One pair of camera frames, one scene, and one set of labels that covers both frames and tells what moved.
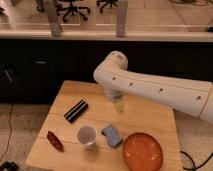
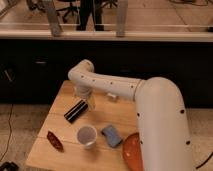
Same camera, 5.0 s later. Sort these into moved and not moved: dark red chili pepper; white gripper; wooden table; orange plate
Moved: white gripper
Not moved: orange plate; wooden table; dark red chili pepper
